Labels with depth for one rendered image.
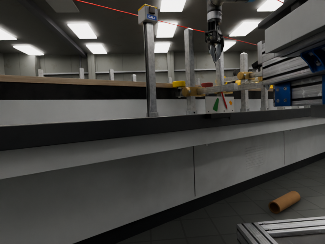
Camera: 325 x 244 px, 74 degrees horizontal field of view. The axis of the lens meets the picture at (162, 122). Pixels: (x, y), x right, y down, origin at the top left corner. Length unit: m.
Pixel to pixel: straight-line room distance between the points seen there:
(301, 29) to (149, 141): 0.74
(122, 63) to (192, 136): 9.74
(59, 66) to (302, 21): 11.14
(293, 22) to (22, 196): 1.14
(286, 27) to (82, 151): 0.80
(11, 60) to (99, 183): 10.87
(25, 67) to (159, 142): 10.66
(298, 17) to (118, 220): 1.17
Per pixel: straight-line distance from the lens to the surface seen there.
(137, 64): 10.77
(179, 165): 1.45
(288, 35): 0.64
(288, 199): 1.84
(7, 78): 1.09
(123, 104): 1.20
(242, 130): 1.57
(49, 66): 11.64
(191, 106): 1.19
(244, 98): 1.57
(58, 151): 0.91
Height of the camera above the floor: 0.72
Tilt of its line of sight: 3 degrees down
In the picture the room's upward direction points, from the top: 2 degrees counter-clockwise
